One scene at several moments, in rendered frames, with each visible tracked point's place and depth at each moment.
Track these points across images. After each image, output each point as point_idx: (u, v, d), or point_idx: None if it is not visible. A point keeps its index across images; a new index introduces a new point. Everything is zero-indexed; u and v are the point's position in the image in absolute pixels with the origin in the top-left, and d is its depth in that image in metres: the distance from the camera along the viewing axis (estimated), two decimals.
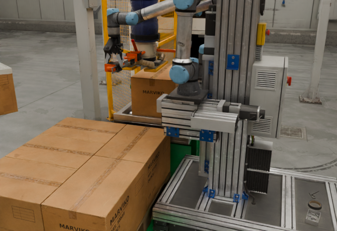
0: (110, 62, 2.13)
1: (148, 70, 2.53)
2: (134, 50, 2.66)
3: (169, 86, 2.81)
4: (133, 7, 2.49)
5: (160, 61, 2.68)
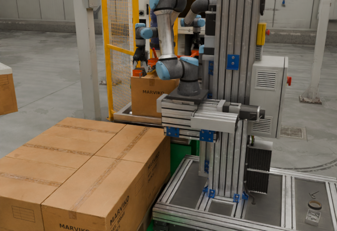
0: (137, 68, 2.52)
1: None
2: (152, 56, 3.05)
3: (169, 86, 2.81)
4: (153, 19, 2.88)
5: None
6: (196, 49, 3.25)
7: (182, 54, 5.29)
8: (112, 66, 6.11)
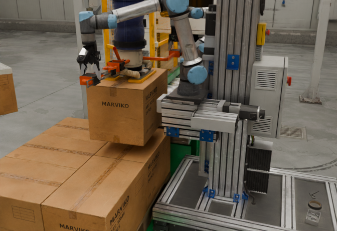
0: (87, 73, 1.85)
1: (132, 81, 2.26)
2: (117, 58, 2.38)
3: (135, 97, 2.14)
4: None
5: (147, 71, 2.40)
6: (175, 49, 2.59)
7: (182, 54, 5.29)
8: None
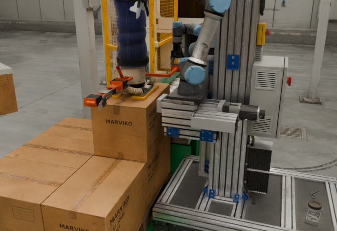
0: (91, 95, 1.90)
1: (135, 98, 2.31)
2: None
3: (138, 115, 2.19)
4: (119, 29, 2.26)
5: (150, 87, 2.45)
6: (177, 64, 2.63)
7: None
8: (112, 66, 6.11)
